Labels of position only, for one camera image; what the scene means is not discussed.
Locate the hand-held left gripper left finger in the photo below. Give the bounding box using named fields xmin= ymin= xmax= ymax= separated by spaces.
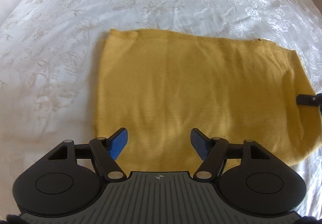
xmin=38 ymin=128 xmax=128 ymax=181

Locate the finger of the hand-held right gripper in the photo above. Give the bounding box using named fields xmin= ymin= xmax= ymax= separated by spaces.
xmin=296 ymin=92 xmax=322 ymax=107

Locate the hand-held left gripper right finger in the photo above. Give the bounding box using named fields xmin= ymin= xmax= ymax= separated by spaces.
xmin=190 ymin=128 xmax=280 ymax=181

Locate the yellow knit garment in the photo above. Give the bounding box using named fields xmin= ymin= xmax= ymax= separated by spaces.
xmin=93 ymin=28 xmax=322 ymax=167

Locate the white embroidered bedspread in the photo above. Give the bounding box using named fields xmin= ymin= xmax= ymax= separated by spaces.
xmin=0 ymin=0 xmax=322 ymax=217

